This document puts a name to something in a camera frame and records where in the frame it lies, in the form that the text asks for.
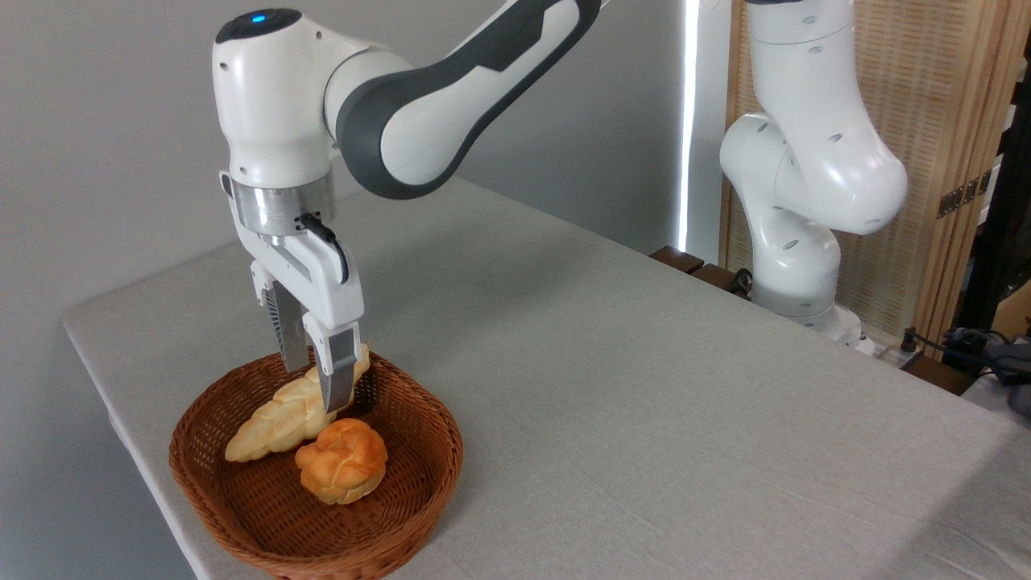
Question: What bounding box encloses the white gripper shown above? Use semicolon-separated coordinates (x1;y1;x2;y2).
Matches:
219;171;365;413

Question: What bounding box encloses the long braided bread loaf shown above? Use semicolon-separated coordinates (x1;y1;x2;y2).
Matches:
225;342;371;463

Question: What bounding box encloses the round braided bread bun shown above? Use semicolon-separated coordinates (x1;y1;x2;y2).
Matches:
294;418;389;506

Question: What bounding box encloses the brown wicker basket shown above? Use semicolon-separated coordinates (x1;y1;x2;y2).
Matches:
168;344;464;580

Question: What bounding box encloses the grey tablecloth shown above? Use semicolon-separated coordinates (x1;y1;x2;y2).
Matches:
62;177;1031;580

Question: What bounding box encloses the dark brown wooden block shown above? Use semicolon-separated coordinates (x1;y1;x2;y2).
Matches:
649;246;706;276
691;263;752;300

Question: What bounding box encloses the dark metal screen hinge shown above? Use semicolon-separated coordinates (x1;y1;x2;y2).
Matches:
937;171;993;220

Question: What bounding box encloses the black vertical stand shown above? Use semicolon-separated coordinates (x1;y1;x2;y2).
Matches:
959;36;1031;331

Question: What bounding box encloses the grey fabric object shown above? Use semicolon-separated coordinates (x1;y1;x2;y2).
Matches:
981;342;1031;417

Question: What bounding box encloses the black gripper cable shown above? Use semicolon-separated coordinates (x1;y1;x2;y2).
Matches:
296;212;350;284

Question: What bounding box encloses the black cable bundle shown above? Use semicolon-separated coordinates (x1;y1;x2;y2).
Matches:
901;325;1031;379

